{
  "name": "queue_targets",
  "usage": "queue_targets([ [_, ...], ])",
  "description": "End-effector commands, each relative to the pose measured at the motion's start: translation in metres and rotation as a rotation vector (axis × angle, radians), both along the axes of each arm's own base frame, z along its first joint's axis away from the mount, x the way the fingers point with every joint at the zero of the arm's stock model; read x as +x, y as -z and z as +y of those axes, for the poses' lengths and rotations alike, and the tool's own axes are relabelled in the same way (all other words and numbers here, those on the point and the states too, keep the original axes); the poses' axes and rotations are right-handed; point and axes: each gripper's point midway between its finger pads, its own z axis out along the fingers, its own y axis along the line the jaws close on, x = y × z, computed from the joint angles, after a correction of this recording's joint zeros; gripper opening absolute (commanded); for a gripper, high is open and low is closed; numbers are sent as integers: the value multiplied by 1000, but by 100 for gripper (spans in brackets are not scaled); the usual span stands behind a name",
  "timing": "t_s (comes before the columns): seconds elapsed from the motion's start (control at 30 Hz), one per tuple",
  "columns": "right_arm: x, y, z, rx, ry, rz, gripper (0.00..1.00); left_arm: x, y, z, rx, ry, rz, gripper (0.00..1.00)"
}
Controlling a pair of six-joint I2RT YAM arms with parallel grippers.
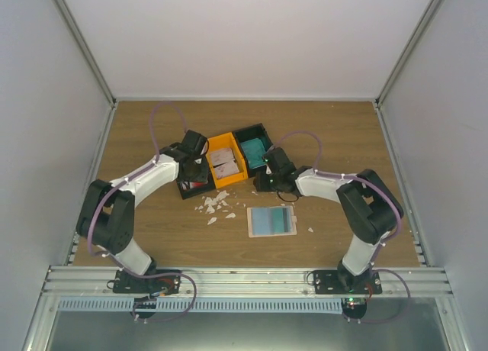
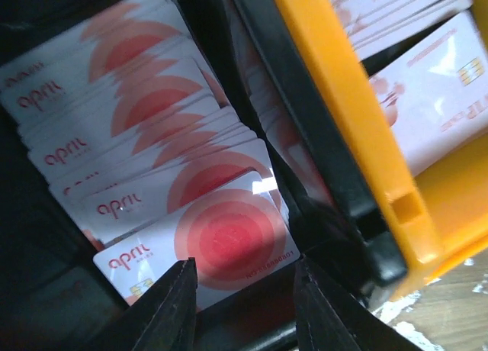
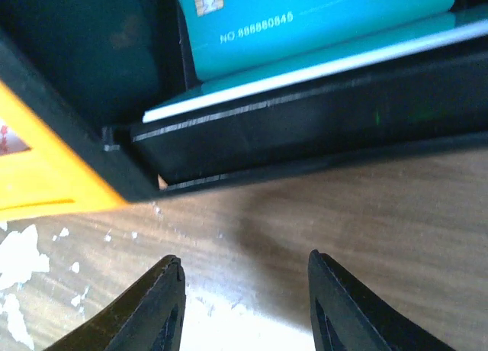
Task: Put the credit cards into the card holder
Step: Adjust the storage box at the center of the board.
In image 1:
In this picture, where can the grey slotted cable duct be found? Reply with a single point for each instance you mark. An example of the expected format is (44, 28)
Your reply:
(207, 305)

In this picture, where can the beige card holder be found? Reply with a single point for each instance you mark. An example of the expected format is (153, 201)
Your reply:
(259, 222)

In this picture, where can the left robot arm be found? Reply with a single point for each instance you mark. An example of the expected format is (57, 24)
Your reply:
(107, 217)

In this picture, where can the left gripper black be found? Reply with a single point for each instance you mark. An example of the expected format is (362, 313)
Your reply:
(204, 173)

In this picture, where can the black bin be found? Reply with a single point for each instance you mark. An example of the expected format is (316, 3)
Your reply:
(248, 133)
(186, 194)

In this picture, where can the black bin left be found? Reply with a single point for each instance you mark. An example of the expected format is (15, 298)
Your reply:
(186, 194)

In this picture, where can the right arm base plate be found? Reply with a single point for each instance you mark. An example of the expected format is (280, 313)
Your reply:
(334, 282)

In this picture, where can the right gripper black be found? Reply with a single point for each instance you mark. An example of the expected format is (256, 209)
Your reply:
(261, 185)

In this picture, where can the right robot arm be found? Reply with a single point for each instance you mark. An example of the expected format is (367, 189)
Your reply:
(373, 213)

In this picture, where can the white pink card stack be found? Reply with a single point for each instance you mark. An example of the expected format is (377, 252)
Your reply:
(224, 163)

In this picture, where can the aluminium rail frame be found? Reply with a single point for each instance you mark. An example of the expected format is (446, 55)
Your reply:
(206, 238)

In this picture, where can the red white card stack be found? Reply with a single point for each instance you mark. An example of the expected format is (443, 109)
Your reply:
(192, 185)

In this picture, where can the orange bin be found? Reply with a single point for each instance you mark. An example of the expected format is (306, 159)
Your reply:
(223, 141)

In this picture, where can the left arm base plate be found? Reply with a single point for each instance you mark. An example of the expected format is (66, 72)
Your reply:
(167, 283)

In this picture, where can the black bin right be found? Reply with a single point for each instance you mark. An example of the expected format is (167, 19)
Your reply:
(248, 133)

